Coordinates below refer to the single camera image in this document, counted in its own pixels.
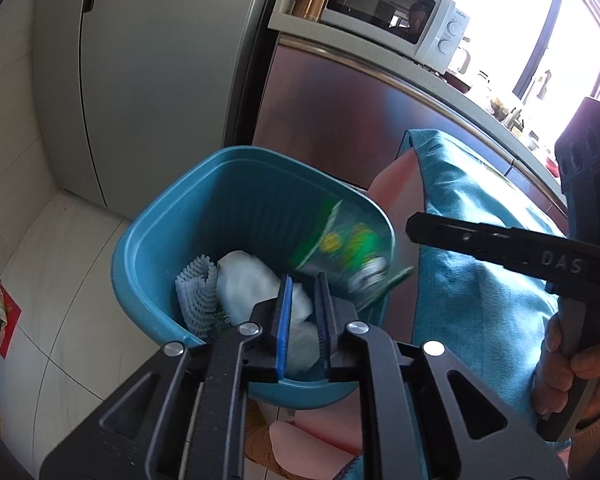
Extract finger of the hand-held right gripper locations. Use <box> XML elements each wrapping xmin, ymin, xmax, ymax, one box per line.
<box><xmin>405</xmin><ymin>212</ymin><xmax>525</xmax><ymax>264</ymax></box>

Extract person's right hand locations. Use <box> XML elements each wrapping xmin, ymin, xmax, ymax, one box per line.
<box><xmin>532</xmin><ymin>315</ymin><xmax>600</xmax><ymax>427</ymax></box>

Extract glass electric kettle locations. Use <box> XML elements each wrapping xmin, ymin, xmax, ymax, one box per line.
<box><xmin>447</xmin><ymin>37</ymin><xmax>474</xmax><ymax>76</ymax></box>

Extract red paper sheet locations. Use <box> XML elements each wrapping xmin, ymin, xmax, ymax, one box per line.
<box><xmin>0</xmin><ymin>277</ymin><xmax>24</xmax><ymax>359</ymax></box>

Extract white tissue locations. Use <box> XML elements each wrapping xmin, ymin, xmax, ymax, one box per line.
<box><xmin>215</xmin><ymin>249</ymin><xmax>322</xmax><ymax>375</ymax></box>

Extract metal kitchen faucet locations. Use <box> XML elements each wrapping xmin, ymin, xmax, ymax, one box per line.
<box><xmin>522</xmin><ymin>69</ymin><xmax>551</xmax><ymax>126</ymax></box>

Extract white foam fruit net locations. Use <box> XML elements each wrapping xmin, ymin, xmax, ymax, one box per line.
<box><xmin>174</xmin><ymin>254</ymin><xmax>220</xmax><ymax>339</ymax></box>

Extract white microwave oven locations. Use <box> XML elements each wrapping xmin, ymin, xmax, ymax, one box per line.
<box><xmin>319</xmin><ymin>0</ymin><xmax>471</xmax><ymax>64</ymax></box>

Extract green snack packet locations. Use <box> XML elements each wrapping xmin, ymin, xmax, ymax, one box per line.
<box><xmin>289</xmin><ymin>198</ymin><xmax>415</xmax><ymax>312</ymax></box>

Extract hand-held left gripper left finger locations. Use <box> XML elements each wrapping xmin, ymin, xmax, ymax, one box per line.
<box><xmin>40</xmin><ymin>274</ymin><xmax>295</xmax><ymax>480</ymax></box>

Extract grey refrigerator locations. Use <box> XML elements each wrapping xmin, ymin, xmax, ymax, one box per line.
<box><xmin>34</xmin><ymin>0</ymin><xmax>277</xmax><ymax>222</ymax></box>

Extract blue flower print tablecloth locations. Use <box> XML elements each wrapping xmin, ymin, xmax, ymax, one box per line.
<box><xmin>394</xmin><ymin>128</ymin><xmax>572</xmax><ymax>443</ymax></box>

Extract kitchen window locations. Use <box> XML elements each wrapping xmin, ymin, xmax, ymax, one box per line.
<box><xmin>442</xmin><ymin>0</ymin><xmax>600</xmax><ymax>112</ymax></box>

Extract blue plastic trash bin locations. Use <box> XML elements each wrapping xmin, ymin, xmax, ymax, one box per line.
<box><xmin>111</xmin><ymin>145</ymin><xmax>397</xmax><ymax>410</ymax></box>

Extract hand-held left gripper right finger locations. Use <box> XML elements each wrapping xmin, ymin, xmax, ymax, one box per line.
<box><xmin>313</xmin><ymin>272</ymin><xmax>567</xmax><ymax>480</ymax></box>

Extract brown kitchen base cabinets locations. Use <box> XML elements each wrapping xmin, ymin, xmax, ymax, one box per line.
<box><xmin>252</xmin><ymin>42</ymin><xmax>569</xmax><ymax>242</ymax></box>

